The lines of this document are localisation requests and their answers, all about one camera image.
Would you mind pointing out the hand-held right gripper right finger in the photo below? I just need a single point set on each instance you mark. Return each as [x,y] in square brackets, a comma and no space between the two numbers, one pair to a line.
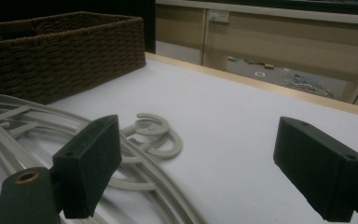
[320,168]

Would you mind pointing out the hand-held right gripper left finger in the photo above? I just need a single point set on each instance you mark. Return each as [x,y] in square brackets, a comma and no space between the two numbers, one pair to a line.
[87,165]

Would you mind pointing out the grey plastic clothes hanger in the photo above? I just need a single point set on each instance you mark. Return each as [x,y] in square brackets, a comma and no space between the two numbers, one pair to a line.
[161,128]
[176,150]

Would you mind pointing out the brown woven basket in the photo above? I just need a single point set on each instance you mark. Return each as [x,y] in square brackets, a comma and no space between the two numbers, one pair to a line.
[59,59]

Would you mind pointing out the small white floor label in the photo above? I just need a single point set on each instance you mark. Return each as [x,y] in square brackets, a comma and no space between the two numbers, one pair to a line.
[260,74]

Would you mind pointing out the beige wooden shelf unit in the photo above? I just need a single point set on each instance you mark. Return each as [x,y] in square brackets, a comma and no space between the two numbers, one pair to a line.
[292,40]

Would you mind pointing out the white wall socket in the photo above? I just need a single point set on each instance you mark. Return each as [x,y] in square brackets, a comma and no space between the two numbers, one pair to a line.
[218,15]

